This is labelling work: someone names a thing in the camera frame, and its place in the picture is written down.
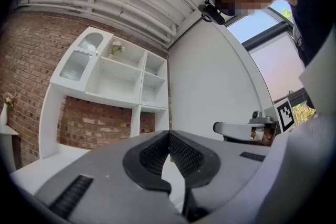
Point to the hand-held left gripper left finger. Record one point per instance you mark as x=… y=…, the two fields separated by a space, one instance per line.
x=110 y=165

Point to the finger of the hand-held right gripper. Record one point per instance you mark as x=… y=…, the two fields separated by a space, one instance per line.
x=233 y=129

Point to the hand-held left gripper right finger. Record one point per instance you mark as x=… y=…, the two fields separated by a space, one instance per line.
x=231 y=165

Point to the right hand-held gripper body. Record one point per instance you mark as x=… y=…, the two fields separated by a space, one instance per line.
x=284 y=115

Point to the white roller blind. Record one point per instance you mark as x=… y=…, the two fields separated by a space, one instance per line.
x=278 y=68

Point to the skylight window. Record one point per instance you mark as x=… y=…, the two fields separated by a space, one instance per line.
x=252 y=25

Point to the white side cabinet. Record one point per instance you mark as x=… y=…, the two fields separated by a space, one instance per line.
x=8 y=139

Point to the white ribbed glass door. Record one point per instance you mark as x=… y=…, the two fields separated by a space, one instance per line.
x=78 y=60

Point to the person's black shirt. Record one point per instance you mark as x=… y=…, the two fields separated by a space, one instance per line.
x=315 y=8

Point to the white vase with flowers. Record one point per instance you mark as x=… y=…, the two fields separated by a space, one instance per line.
x=3 y=115

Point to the pink vase with flowers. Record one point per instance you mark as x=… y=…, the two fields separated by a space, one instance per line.
x=116 y=47

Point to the white ceiling pipe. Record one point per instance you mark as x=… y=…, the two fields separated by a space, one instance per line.
x=105 y=11
x=110 y=1

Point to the black head-mounted camera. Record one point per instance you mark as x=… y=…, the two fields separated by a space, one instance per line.
x=214 y=14

